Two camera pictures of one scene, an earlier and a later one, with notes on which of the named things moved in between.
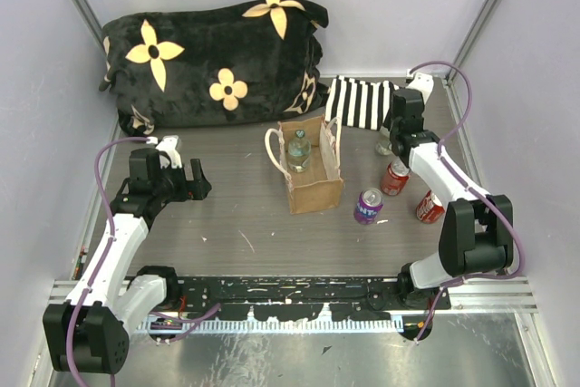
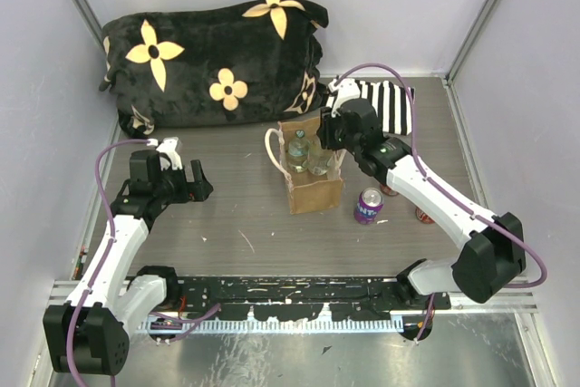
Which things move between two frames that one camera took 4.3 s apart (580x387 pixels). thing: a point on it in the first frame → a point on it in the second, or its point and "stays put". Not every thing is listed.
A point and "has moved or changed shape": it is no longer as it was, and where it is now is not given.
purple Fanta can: (368, 205) stays put
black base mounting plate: (358, 298) stays put
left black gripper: (191, 189) stays put
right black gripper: (388, 120) → (325, 130)
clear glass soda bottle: (299, 149) stays put
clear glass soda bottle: (383, 145) has moved or changed shape
